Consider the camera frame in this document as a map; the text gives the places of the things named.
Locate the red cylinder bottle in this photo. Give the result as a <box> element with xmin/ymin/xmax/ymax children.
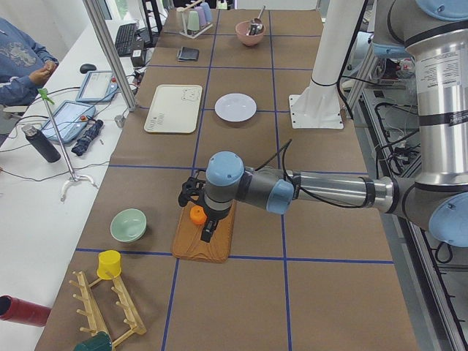
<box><xmin>1</xmin><ymin>295</ymin><xmax>51</xmax><ymax>327</ymax></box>

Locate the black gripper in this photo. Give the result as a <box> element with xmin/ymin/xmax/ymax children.
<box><xmin>178</xmin><ymin>177</ymin><xmax>219</xmax><ymax>243</ymax></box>

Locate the white round plate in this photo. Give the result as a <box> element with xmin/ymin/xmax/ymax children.
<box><xmin>214</xmin><ymin>93</ymin><xmax>257</xmax><ymax>122</ymax></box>

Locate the yellow cup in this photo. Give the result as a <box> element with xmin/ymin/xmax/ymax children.
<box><xmin>97</xmin><ymin>250</ymin><xmax>122</xmax><ymax>280</ymax></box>

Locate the dark green cup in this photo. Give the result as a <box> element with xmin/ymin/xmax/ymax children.
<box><xmin>73</xmin><ymin>331</ymin><xmax>113</xmax><ymax>351</ymax></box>

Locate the blue teach pendant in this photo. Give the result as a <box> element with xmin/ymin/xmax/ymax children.
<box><xmin>53</xmin><ymin>100</ymin><xmax>96</xmax><ymax>144</ymax></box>
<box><xmin>75</xmin><ymin>71</ymin><xmax>118</xmax><ymax>103</ymax></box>

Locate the metal stand with green clip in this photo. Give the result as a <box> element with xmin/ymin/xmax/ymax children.
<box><xmin>38</xmin><ymin>88</ymin><xmax>99</xmax><ymax>203</ymax></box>

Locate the folded grey cloth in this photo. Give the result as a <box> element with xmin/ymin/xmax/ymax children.
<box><xmin>177</xmin><ymin>47</ymin><xmax>200</xmax><ymax>62</ymax></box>

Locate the black water bottle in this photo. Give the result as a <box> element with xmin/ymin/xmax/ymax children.
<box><xmin>22</xmin><ymin>124</ymin><xmax>61</xmax><ymax>163</ymax></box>

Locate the wooden cup rack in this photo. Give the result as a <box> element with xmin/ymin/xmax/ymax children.
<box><xmin>69</xmin><ymin>271</ymin><xmax>147</xmax><ymax>350</ymax></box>

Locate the far blue teach pendant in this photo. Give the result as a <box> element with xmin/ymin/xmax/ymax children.
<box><xmin>75</xmin><ymin>71</ymin><xmax>118</xmax><ymax>103</ymax></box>

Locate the aluminium frame post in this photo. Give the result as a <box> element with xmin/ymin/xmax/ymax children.
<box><xmin>83</xmin><ymin>0</ymin><xmax>137</xmax><ymax>112</ymax></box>

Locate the near blue teach pendant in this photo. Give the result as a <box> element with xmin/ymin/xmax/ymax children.
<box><xmin>53</xmin><ymin>100</ymin><xmax>96</xmax><ymax>144</ymax></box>

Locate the black power adapter box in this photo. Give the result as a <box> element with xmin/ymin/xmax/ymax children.
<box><xmin>130</xmin><ymin>49</ymin><xmax>146</xmax><ymax>67</ymax></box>

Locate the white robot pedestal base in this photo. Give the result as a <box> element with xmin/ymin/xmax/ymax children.
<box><xmin>289</xmin><ymin>0</ymin><xmax>370</xmax><ymax>129</ymax></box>

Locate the folded dark blue umbrella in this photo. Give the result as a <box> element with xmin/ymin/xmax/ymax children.
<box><xmin>72</xmin><ymin>119</ymin><xmax>104</xmax><ymax>156</ymax></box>

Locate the cream bear print tray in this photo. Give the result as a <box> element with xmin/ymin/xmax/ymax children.
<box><xmin>143</xmin><ymin>84</ymin><xmax>203</xmax><ymax>134</ymax></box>

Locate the person in blue sweater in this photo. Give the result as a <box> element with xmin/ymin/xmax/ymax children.
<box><xmin>1</xmin><ymin>18</ymin><xmax>59</xmax><ymax>106</ymax></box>

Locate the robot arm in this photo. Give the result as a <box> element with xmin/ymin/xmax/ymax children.
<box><xmin>178</xmin><ymin>1</ymin><xmax>467</xmax><ymax>247</ymax></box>

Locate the metal scoop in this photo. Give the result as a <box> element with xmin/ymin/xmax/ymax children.
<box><xmin>247</xmin><ymin>5</ymin><xmax>265</xmax><ymax>36</ymax></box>

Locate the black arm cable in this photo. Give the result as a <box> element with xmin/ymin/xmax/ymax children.
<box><xmin>254</xmin><ymin>137</ymin><xmax>370</xmax><ymax>209</ymax></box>

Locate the rack with pastel cups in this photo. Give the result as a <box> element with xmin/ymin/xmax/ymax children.
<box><xmin>176</xmin><ymin>0</ymin><xmax>214</xmax><ymax>39</ymax></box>

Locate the black computer mouse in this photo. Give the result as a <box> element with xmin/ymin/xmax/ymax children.
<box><xmin>80</xmin><ymin>64</ymin><xmax>97</xmax><ymax>74</ymax></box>

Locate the orange mandarin fruit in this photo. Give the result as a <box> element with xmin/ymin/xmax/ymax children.
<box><xmin>189</xmin><ymin>205</ymin><xmax>207</xmax><ymax>225</ymax></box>

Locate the light green bowl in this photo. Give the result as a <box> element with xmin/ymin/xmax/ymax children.
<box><xmin>110</xmin><ymin>208</ymin><xmax>147</xmax><ymax>243</ymax></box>

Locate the brown wooden tray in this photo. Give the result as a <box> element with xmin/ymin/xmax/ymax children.
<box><xmin>171</xmin><ymin>202</ymin><xmax>237</xmax><ymax>263</ymax></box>

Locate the black keyboard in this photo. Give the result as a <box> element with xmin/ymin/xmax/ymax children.
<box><xmin>114</xmin><ymin>23</ymin><xmax>137</xmax><ymax>57</ymax></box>

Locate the pink bowl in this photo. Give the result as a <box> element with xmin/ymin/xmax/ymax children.
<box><xmin>235</xmin><ymin>20</ymin><xmax>265</xmax><ymax>47</ymax></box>

